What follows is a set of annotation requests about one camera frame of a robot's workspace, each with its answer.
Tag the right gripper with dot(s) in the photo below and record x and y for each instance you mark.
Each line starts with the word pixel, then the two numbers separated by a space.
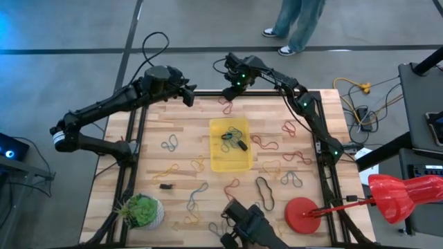
pixel 242 71

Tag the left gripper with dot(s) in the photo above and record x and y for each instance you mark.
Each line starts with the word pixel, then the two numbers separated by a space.
pixel 171 83

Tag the red rubber band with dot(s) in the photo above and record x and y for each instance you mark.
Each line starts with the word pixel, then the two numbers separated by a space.
pixel 231 107
pixel 297 154
pixel 264 147
pixel 294 128
pixel 225 189

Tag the black and blue rubber band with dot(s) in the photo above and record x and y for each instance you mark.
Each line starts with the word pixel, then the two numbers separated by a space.
pixel 226 136

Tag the wide black rubber band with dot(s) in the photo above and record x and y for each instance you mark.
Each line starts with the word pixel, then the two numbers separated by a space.
pixel 242 145

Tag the small black block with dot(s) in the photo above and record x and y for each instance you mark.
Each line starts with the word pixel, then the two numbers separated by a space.
pixel 166 186

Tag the thin black rubber band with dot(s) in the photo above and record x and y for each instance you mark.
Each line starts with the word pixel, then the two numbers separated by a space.
pixel 273 200

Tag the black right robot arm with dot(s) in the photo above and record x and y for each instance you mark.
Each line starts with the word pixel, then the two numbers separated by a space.
pixel 313 117

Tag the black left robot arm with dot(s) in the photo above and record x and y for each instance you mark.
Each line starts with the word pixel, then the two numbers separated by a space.
pixel 104 102

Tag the yellow plastic bin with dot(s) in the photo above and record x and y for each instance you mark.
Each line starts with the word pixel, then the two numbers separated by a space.
pixel 232 162

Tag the person's shoe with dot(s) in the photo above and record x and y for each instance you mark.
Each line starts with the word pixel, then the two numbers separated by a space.
pixel 269 33
pixel 286 51

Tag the person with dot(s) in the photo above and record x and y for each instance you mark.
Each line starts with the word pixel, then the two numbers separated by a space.
pixel 304 20

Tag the green plant in white pot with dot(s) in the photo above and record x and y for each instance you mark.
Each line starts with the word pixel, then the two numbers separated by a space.
pixel 142 211

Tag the red desk lamp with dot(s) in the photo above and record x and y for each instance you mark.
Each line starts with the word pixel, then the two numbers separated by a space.
pixel 301 214

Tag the white paper sheet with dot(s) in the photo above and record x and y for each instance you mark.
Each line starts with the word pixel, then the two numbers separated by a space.
pixel 368 174

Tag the black metal beam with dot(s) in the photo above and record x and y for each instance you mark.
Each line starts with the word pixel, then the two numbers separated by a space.
pixel 384 152

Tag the black device with blue light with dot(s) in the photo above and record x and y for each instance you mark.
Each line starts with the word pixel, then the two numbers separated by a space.
pixel 17 148

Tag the dark metal stand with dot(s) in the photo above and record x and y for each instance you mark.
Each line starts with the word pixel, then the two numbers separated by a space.
pixel 20 166

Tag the black box with control panel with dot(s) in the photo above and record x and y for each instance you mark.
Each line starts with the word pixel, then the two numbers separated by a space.
pixel 420 157

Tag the black pole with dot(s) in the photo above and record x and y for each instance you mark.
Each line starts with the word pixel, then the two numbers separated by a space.
pixel 429 61

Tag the tablet with dark screen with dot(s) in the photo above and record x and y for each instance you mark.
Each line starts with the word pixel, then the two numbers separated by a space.
pixel 436 128

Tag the black handheld camera rig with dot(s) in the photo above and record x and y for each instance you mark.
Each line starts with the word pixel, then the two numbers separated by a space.
pixel 252 224

